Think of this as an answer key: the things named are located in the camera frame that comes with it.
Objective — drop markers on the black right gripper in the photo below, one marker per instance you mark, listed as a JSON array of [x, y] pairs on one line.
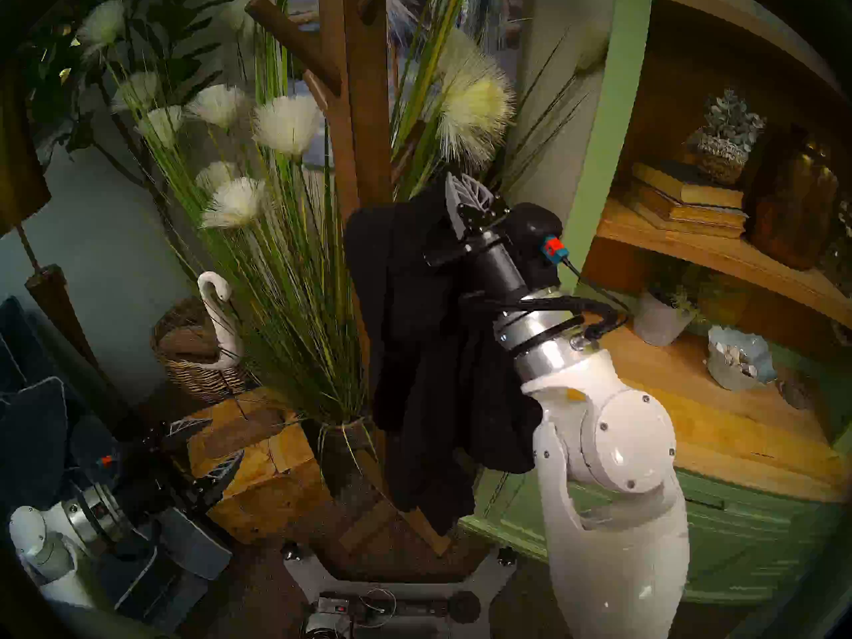
[[496, 265]]

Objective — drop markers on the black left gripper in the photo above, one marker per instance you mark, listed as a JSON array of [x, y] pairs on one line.
[[156, 478]]

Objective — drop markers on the black jacket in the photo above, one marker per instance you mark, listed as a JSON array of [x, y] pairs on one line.
[[426, 351]]

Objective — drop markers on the gray robot base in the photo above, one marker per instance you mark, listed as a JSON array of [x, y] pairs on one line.
[[492, 571]]

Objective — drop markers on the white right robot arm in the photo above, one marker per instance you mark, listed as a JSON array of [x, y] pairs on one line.
[[612, 498]]

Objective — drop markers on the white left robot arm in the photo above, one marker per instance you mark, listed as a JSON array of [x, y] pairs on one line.
[[50, 551]]

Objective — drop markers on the brown wooden coat stand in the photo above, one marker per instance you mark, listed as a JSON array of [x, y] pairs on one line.
[[359, 112]]

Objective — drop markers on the chunky wooden block stool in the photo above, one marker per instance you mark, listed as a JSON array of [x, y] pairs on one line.
[[266, 471]]

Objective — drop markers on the brown wicker basket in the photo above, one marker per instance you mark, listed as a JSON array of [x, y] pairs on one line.
[[200, 381]]

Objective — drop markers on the dark gray robot torso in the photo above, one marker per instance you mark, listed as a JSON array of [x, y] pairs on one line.
[[193, 544]]

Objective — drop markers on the white swan figurine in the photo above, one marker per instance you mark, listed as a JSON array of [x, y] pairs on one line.
[[223, 325]]

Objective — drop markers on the woven plant pot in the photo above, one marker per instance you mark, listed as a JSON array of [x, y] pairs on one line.
[[336, 451]]

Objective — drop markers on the green wooden hutch cabinet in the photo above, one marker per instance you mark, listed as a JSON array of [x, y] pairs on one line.
[[599, 145]]

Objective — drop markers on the dark blue piped cushion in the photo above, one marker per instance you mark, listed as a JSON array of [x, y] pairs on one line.
[[33, 431]]

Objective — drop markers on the tall ornamental pampas grass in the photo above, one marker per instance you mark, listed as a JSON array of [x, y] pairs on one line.
[[293, 298]]

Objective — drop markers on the brown floor lamp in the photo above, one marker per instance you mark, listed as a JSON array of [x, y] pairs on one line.
[[60, 311]]

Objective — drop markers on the dark cover old book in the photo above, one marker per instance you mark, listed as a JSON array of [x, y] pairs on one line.
[[685, 185]]

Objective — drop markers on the tan old book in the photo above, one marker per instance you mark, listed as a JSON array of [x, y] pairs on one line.
[[692, 228]]

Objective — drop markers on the green plant in white pot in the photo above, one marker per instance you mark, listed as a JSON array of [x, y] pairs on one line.
[[659, 321]]

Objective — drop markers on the stack of books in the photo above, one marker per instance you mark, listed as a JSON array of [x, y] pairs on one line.
[[699, 213]]

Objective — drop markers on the succulent in woven pot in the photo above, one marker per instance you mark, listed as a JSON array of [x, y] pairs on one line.
[[725, 138]]

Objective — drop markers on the white dried flower sprig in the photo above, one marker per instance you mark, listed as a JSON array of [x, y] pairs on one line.
[[844, 245]]

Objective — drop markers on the small brown dish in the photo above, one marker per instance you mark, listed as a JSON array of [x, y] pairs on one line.
[[795, 388]]

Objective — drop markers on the dark leafy plant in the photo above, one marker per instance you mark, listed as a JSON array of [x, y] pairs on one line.
[[73, 78]]

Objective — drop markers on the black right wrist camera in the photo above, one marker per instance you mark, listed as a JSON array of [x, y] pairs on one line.
[[532, 228]]

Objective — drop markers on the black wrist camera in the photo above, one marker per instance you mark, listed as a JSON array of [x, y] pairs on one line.
[[96, 448], [532, 228]]

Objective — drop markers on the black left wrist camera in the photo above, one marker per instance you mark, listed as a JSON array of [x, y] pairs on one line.
[[96, 448]]

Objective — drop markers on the landscape wall painting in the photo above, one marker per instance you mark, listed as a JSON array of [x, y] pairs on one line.
[[492, 12]]

